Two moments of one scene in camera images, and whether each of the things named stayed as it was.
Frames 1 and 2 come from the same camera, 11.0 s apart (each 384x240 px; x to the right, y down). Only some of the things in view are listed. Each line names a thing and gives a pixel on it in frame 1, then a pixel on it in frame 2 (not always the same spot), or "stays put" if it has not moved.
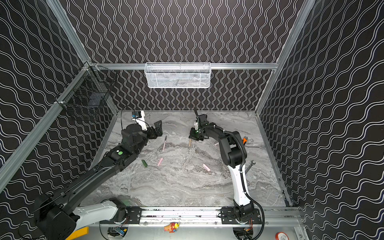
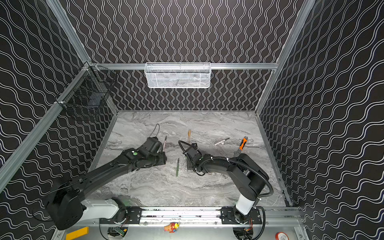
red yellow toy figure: x=172 y=227 stays put
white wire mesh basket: x=177 y=75 stays put
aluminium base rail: x=204 y=216 stays put
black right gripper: x=197 y=132 → x=190 y=163
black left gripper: x=154 y=131 → x=162 y=157
